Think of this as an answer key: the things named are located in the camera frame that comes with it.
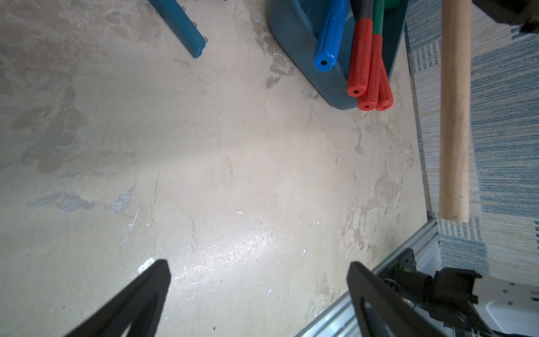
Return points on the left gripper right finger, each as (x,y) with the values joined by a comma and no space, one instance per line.
(379,310)

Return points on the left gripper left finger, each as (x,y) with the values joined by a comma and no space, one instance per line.
(136,310)

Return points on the wooden handled hoe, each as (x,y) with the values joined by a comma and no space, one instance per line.
(454,165)

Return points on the dark hoe with red grip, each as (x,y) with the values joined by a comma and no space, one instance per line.
(358,76)

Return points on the chrome hoe with blue grip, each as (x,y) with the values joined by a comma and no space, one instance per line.
(330,36)

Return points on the teal plastic storage box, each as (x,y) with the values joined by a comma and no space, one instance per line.
(346,49)

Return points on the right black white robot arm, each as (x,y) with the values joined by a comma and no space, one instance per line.
(487,284)

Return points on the teal hole punch tool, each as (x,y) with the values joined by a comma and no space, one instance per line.
(180,24)

